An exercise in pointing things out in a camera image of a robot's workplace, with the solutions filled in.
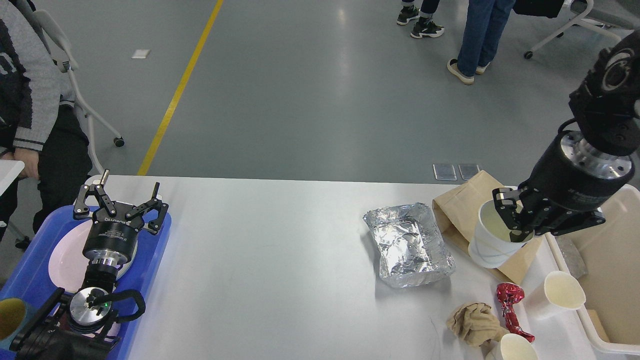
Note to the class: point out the crumpled aluminium foil tray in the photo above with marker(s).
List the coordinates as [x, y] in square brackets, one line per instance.
[411, 247]

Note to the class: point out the white chair left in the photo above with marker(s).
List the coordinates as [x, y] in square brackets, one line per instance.
[82, 109]

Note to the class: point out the blue plastic tray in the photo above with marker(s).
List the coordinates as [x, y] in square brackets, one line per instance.
[31, 281]

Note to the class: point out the white paper cup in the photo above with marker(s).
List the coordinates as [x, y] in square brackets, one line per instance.
[491, 244]

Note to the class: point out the pink mug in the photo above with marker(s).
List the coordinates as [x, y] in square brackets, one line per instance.
[114, 330]

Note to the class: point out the seated person grey cardigan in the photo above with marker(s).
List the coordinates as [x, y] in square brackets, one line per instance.
[38, 124]

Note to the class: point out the red foil wrapper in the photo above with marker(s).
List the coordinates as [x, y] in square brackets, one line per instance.
[509, 294]

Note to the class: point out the crumpled brown paper napkin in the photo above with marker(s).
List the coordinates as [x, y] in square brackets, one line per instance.
[476, 324]

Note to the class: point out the metal floor plate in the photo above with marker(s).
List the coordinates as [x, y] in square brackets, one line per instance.
[468, 170]
[445, 172]

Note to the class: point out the person in black trousers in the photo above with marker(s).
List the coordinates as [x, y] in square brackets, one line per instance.
[425, 25]

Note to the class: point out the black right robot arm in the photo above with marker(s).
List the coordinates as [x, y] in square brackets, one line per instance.
[605, 106]

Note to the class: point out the white plastic bin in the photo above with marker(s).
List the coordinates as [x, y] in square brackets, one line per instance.
[611, 252]

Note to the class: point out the person in blue jeans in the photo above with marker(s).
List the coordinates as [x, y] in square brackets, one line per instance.
[485, 22]

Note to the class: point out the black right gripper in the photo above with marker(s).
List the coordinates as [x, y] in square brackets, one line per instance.
[566, 186]

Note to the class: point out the pink plate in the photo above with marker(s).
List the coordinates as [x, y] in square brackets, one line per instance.
[69, 269]

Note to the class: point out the white cup bottom edge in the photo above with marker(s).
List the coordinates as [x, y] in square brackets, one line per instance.
[512, 347]

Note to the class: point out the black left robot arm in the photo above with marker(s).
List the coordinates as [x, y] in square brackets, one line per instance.
[74, 326]

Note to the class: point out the white paper on floor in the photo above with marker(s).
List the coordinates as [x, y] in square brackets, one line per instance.
[140, 53]

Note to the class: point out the right metal floor plate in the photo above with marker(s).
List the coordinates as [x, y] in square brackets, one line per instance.
[468, 170]

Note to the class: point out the brown paper bag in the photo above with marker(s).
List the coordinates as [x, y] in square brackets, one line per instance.
[456, 213]

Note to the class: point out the white office chair right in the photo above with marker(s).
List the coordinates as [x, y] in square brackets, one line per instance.
[598, 16]

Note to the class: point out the left metal floor plate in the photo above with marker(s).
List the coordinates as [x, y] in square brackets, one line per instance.
[445, 172]

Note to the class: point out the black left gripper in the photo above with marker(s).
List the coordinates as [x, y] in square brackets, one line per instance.
[110, 236]

